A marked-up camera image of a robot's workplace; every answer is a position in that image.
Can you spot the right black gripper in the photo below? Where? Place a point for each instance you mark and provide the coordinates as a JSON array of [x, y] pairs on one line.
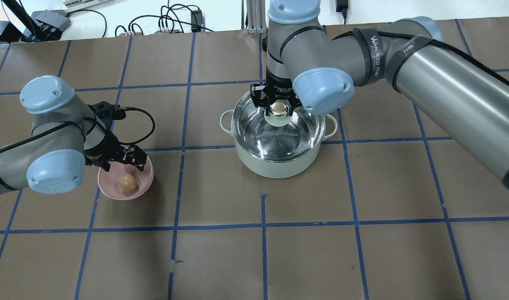
[[278, 89]]

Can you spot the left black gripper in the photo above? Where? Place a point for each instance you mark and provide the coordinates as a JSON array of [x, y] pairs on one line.
[[106, 148]]

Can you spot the brown egg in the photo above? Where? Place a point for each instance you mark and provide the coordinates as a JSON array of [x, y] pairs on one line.
[[128, 183]]

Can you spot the glass pot lid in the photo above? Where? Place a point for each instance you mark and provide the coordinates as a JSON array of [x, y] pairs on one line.
[[275, 139]]

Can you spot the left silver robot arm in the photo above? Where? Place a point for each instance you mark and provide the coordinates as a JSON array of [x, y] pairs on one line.
[[67, 134]]

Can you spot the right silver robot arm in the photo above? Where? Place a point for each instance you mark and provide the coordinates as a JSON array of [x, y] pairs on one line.
[[462, 96]]

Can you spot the pink bowl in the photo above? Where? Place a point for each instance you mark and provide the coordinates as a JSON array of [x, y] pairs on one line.
[[107, 180]]

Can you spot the black power adapter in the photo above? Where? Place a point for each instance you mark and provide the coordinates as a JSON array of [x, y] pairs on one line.
[[197, 21]]

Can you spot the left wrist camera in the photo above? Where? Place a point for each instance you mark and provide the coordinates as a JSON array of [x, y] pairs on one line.
[[107, 113]]

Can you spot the aluminium frame post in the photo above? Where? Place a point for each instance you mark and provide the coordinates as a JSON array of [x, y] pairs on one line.
[[254, 16]]

